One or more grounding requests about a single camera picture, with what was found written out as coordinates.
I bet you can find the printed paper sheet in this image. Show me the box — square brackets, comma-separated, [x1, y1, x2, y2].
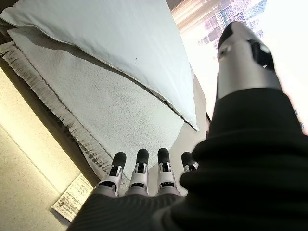
[51, 173, 95, 222]

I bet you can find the sheer beige curtain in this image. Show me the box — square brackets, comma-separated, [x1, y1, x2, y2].
[168, 0, 224, 27]

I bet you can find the white duvet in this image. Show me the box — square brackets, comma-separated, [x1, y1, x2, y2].
[0, 0, 200, 132]

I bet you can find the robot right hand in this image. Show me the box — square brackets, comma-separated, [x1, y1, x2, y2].
[67, 21, 308, 231]

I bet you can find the white textured fringed throw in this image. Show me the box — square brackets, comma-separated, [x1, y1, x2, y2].
[0, 28, 187, 191]

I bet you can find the bright city view window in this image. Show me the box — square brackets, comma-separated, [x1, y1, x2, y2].
[197, 0, 308, 135]

